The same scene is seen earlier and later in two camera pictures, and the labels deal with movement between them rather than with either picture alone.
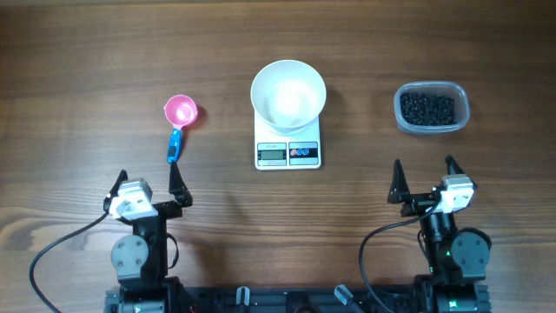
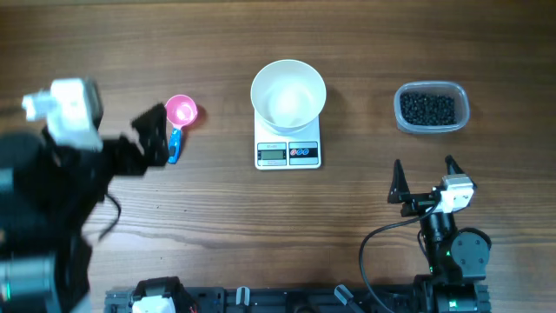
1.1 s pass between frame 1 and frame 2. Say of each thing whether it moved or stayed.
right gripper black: stayed
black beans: stayed
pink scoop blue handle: stayed
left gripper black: moved
